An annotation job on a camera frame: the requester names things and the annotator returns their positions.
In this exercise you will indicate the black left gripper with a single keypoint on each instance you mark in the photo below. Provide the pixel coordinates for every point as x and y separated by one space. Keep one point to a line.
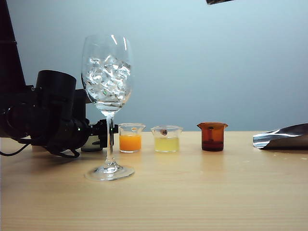
57 108

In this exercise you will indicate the grey glass measuring cup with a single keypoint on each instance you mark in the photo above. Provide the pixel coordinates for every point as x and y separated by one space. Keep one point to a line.
92 146

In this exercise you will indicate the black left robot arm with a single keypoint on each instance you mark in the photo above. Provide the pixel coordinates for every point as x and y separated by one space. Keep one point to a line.
9 48

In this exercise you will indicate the measuring cup with orange juice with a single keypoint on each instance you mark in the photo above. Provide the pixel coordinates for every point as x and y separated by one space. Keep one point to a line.
130 142

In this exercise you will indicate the measuring cup with yellow juice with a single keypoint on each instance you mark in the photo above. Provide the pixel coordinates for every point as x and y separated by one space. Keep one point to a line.
167 144

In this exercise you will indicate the amber glass measuring cup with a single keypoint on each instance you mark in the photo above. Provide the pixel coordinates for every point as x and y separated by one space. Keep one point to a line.
212 138

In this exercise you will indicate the clear wine glass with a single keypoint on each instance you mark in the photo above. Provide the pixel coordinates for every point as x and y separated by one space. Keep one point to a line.
108 108

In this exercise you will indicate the clear ice cubes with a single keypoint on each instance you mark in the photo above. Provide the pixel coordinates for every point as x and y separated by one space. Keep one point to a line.
107 77

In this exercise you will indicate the shiny metal piece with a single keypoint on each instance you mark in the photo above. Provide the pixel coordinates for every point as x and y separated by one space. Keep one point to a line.
219 1

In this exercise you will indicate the shiny silver metal scoop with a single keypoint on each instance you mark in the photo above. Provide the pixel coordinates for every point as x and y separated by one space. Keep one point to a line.
284 139

